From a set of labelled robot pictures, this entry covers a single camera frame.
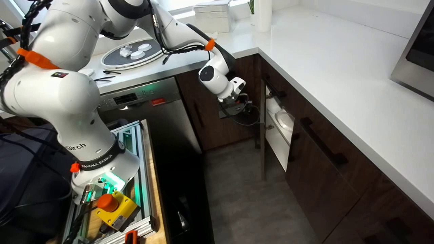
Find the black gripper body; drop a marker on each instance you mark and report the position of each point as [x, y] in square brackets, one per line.
[235, 106]

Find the dark wood cabinet door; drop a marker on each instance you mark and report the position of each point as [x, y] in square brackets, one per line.
[262, 126]

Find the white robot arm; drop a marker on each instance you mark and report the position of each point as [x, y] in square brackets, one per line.
[49, 77]

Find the white bowl inside cabinet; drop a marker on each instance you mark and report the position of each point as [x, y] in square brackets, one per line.
[284, 121]

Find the stainless steel dishwasher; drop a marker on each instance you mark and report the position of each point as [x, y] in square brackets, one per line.
[175, 146]

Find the white paper towel roll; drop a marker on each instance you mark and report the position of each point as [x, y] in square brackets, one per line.
[262, 15]

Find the yellow emergency stop box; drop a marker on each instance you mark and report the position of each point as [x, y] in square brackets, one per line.
[115, 209]

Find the silver microwave oven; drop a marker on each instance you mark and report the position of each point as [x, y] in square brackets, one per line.
[415, 66]

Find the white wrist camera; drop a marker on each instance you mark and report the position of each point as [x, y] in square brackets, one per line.
[231, 88]

